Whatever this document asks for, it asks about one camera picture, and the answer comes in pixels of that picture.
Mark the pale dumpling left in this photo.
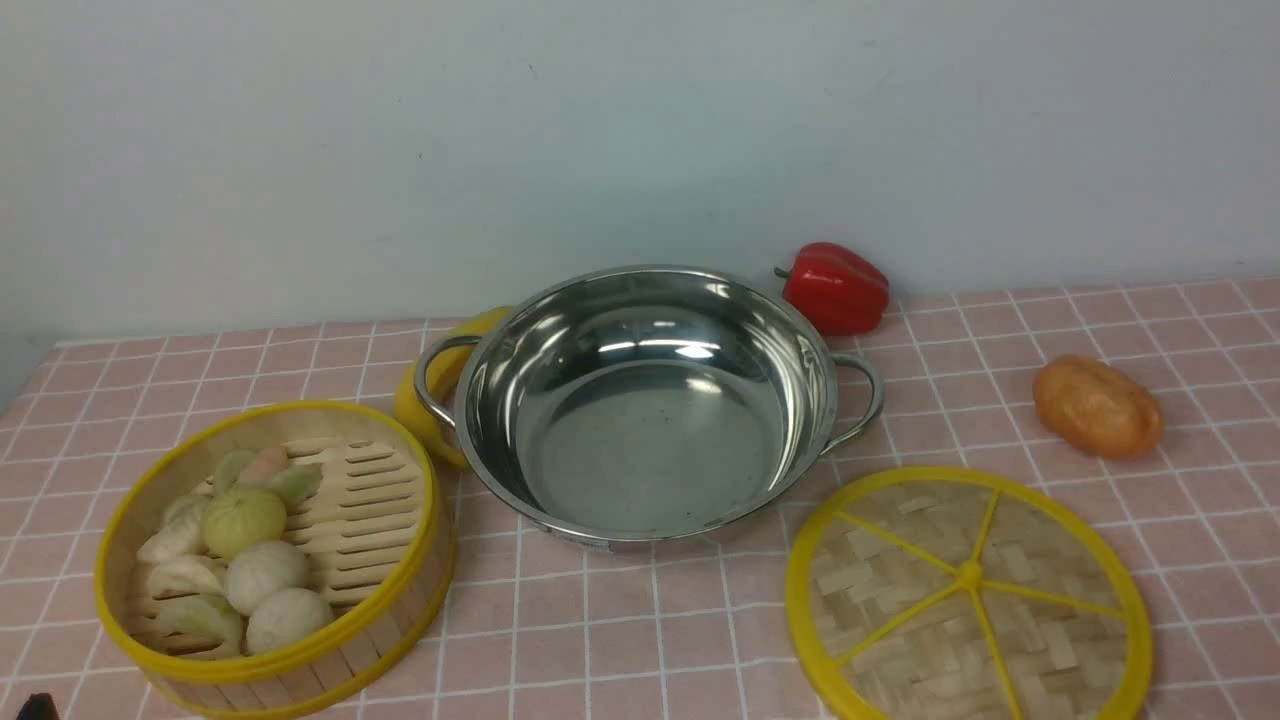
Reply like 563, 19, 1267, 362
134, 495, 212, 565

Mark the white round bun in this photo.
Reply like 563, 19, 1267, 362
244, 588, 335, 655
224, 539, 310, 616

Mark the red toy bell pepper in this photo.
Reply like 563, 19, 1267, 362
774, 242, 891, 337

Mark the yellow toy banana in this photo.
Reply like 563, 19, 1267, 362
392, 306, 512, 473

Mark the yellow woven bamboo steamer lid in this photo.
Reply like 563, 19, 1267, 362
785, 466, 1155, 719

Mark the pink green dumpling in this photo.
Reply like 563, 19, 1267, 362
210, 446, 324, 509

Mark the white round bun upper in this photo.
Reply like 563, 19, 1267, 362
224, 539, 310, 616

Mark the yellow bamboo steamer basket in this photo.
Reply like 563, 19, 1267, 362
93, 401, 454, 719

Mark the green round bun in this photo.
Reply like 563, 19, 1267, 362
201, 487, 288, 561

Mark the white round bun lower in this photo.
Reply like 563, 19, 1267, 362
244, 588, 335, 655

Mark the orange toy potato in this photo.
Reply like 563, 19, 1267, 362
1032, 354, 1165, 459

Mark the stainless steel two-handled pot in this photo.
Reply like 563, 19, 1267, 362
421, 265, 884, 551

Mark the pink checkered tablecloth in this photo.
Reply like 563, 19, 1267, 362
1, 278, 1279, 719

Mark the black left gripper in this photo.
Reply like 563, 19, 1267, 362
15, 692, 61, 720

